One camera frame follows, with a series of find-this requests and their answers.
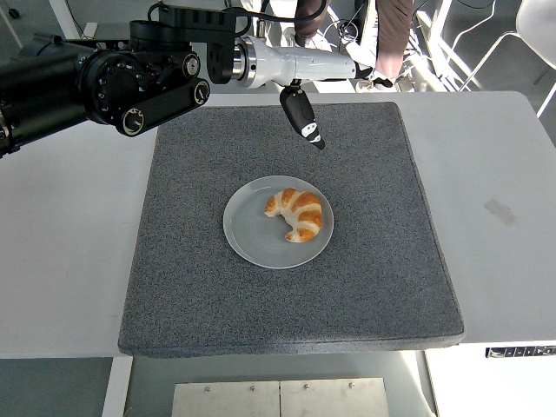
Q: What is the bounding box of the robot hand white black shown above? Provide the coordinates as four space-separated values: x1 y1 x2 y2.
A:
259 36 375 151

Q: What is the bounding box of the croissant bread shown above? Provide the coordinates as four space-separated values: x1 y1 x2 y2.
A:
264 187 324 244

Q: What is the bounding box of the white round plate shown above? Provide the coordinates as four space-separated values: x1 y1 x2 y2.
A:
222 175 335 270

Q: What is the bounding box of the grey metal plate with screws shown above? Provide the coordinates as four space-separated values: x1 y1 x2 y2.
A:
171 376 391 417

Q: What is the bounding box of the person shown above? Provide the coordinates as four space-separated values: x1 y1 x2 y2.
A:
291 0 416 93

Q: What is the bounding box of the white chair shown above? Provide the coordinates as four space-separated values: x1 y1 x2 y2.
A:
451 0 556 118

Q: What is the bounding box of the grey speckled mat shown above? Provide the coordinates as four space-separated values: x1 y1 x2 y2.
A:
117 102 466 360

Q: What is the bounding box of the piece of clear tape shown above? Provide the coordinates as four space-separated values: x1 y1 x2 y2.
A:
484 198 520 230

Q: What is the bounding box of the white desk leg with foot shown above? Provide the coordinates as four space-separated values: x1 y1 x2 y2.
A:
48 0 99 40

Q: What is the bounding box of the table control panel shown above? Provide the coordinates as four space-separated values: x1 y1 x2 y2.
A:
485 345 556 360

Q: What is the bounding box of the white table leg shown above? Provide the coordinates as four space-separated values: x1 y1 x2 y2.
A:
101 355 134 417

